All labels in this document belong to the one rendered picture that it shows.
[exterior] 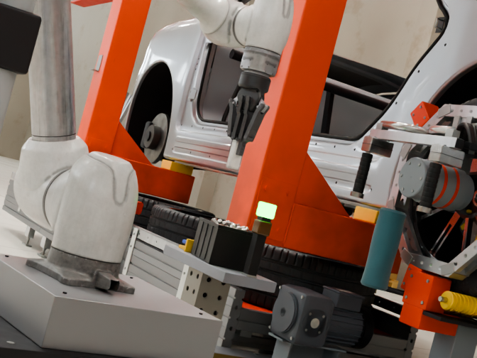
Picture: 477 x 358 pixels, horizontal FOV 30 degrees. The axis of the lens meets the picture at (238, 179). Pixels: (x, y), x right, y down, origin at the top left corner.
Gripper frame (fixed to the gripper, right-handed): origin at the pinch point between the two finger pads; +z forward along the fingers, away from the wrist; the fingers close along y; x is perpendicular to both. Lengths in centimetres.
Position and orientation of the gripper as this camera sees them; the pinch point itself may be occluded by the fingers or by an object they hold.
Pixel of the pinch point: (235, 155)
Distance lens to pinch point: 217.2
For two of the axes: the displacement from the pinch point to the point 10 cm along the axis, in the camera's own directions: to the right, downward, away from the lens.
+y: 6.5, 1.7, -7.4
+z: -2.6, 9.7, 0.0
